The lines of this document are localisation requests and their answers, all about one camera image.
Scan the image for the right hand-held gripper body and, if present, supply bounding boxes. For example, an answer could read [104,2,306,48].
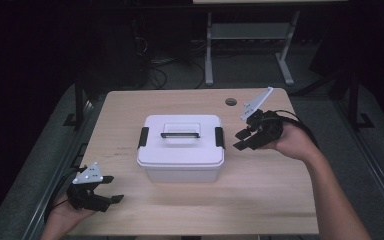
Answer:
[239,86,285,151]

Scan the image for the black frame post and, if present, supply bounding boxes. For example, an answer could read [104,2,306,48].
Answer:
[346,71,375,131]
[63,74,88,131]

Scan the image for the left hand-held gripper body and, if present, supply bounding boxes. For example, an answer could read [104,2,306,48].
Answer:
[65,162,113,214]

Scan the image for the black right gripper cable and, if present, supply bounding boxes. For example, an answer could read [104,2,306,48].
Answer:
[262,109,320,149]

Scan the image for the person's left hand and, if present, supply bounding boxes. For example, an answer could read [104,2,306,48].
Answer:
[40,193,97,240]

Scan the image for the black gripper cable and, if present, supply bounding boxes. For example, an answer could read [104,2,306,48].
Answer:
[262,109,320,149]
[43,164,88,224]

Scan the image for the aluminium floor rail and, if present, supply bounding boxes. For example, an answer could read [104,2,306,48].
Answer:
[21,96,98,240]
[332,99,384,232]

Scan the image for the person's right hand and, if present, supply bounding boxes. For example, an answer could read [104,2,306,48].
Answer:
[268,120,322,165]

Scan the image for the white storage box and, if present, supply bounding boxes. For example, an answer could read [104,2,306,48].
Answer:
[144,162,222,184]

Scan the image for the tangle of black floor cables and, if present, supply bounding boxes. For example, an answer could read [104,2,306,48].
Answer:
[134,34,208,90]

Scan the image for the white storage box lid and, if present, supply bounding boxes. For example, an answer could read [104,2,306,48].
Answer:
[136,114,227,169]

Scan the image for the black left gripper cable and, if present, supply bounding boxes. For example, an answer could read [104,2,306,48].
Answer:
[43,164,88,224]

